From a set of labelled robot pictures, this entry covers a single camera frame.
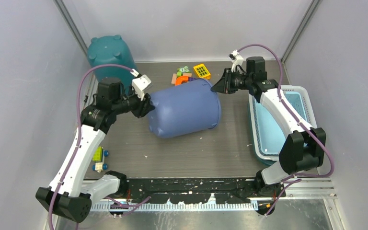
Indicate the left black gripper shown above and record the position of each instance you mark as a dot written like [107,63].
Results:
[144,106]

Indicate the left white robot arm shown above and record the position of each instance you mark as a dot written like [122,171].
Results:
[65,196]

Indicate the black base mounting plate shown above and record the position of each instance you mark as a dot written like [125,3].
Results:
[230,190]

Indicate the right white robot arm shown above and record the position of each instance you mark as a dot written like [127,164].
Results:
[303,147]

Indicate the beige toy block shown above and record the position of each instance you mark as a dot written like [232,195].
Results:
[174,77]

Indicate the orange horseshoe toy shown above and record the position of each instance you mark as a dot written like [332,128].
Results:
[182,79]

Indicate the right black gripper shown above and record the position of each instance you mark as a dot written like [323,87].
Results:
[224,86]

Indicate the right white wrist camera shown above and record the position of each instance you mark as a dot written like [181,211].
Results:
[236,59]

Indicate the toy train blocks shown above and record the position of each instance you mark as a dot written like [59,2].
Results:
[98,160]

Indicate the yellow grid toy block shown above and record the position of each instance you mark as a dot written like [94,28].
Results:
[201,71]

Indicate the teal plastic bucket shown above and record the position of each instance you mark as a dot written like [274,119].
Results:
[111,49]

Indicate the blue plastic bucket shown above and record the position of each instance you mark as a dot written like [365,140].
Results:
[184,109]

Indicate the green patterned toy tile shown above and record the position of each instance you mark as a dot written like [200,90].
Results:
[182,70]

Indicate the light blue inner basket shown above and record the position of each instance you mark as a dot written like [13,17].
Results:
[270,138]

